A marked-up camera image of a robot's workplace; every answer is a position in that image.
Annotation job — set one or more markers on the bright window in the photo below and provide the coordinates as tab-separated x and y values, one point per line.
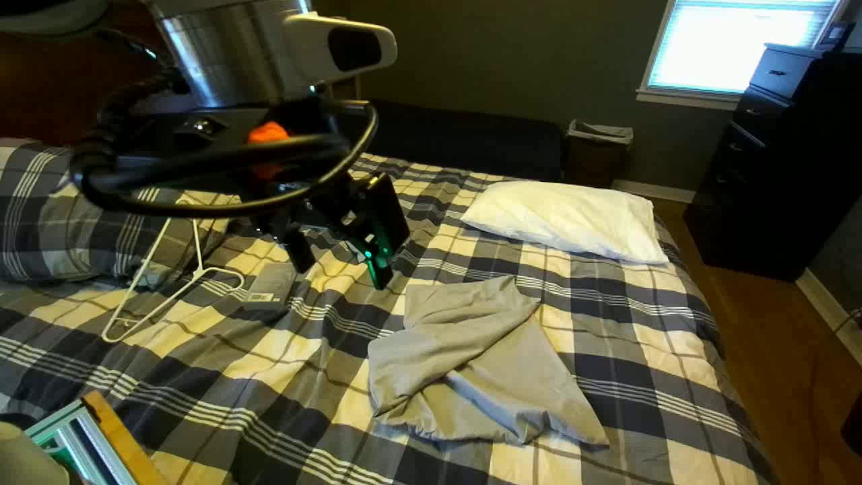
736	45

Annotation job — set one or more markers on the brown storage box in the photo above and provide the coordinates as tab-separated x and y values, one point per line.
596	153

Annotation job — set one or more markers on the white pillow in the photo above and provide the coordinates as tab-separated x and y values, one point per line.
568	220

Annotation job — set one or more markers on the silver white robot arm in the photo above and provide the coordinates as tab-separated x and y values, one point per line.
226	45

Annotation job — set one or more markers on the plaid bedspread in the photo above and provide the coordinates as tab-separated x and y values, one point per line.
270	395

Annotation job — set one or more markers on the black dresser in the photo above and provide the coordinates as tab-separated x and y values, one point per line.
782	178

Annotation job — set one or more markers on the wooden frame with teal rails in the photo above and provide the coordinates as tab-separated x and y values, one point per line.
98	445

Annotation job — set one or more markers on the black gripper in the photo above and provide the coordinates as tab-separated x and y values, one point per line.
312	203

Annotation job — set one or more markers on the dark wooden headboard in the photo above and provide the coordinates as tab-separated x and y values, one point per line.
55	91

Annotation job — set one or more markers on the orange round knob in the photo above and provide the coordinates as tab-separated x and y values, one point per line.
267	133

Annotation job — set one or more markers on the grey sheet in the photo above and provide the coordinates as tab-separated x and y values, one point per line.
476	360

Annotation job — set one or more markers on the plaid pillow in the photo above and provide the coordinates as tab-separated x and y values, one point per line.
63	224

